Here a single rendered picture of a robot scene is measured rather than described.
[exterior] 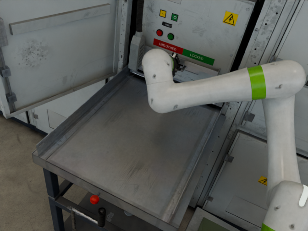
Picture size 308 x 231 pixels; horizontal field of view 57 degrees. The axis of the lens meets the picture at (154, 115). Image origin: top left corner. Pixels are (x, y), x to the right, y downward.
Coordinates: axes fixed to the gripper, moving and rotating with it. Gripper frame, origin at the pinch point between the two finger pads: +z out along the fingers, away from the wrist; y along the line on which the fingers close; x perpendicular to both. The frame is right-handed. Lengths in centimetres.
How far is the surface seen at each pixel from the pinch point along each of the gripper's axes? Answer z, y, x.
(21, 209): 4, 116, -64
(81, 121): -26, 36, -27
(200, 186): 42, 66, 32
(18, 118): 49, 82, -119
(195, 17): -5.6, -24.0, 1.1
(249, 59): -5.0, -14.3, 30.0
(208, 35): -2.7, -18.9, 9.2
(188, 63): 1.5, -3.7, 4.2
